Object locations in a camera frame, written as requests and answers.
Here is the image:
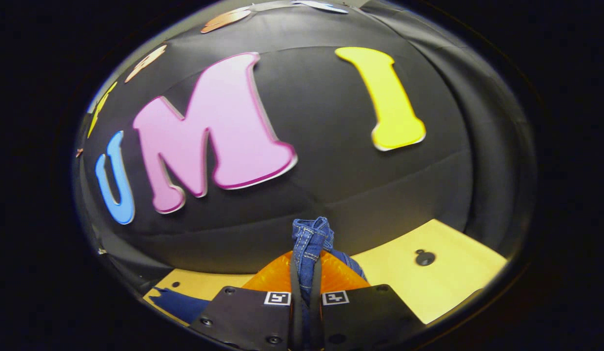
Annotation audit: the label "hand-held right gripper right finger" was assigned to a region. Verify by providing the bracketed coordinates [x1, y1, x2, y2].
[312, 252, 425, 351]

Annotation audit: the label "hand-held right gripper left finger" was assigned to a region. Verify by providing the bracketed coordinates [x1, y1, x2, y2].
[190, 251, 303, 351]

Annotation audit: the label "blue denim jeans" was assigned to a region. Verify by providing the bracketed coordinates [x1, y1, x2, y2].
[148, 217, 369, 350]

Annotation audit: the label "black backdrop cloth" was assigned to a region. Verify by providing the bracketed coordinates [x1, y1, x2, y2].
[74, 0, 538, 295]

